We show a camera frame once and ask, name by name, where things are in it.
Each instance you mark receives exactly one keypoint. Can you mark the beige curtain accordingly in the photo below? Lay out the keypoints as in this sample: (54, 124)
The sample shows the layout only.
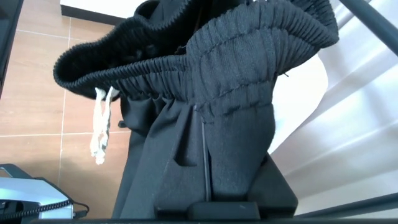
(357, 109)

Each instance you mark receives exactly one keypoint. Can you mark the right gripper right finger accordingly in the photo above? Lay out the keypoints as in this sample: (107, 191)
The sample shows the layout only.
(273, 193)

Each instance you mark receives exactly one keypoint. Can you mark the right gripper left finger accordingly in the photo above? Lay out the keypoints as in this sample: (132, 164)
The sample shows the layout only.
(183, 186)

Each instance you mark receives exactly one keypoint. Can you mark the black garment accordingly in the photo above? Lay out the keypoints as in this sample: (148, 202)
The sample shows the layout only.
(224, 62)

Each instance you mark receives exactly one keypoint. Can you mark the black clothes rack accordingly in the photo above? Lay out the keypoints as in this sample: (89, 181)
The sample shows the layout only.
(373, 21)

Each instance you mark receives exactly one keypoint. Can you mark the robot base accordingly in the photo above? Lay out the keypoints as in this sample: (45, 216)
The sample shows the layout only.
(31, 193)

